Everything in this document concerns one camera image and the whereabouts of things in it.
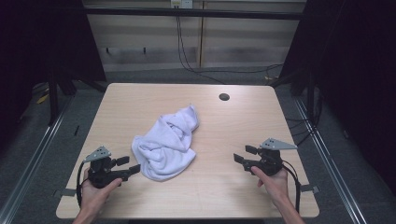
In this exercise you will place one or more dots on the grey table bracket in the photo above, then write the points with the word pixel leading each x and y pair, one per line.
pixel 310 188
pixel 65 192

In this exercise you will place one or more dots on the person's left hand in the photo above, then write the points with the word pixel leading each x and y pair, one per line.
pixel 93 197

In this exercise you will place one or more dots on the black metal stand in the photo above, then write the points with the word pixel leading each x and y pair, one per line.
pixel 53 102

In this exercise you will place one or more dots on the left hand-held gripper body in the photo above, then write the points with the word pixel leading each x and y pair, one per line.
pixel 101 174

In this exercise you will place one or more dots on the aluminium floor rail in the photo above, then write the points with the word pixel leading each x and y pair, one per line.
pixel 330 161
pixel 34 161

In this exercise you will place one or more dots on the person's right hand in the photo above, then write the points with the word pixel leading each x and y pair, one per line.
pixel 275 186

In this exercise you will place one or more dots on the black curtain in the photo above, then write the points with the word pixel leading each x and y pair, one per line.
pixel 37 40
pixel 355 77

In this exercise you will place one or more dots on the black horizontal metal bar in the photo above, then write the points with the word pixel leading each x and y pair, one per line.
pixel 193 13

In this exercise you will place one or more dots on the dark round table grommet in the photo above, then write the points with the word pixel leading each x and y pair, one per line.
pixel 224 96

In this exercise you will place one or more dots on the small black stick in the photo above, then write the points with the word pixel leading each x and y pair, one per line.
pixel 76 130

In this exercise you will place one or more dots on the white wall outlet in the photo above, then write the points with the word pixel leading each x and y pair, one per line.
pixel 182 3

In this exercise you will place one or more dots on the yellow tool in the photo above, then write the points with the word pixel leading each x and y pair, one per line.
pixel 42 99

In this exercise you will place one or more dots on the white patterned towel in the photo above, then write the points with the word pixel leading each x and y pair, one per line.
pixel 166 146

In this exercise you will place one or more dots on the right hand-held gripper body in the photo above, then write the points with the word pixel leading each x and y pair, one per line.
pixel 270 161

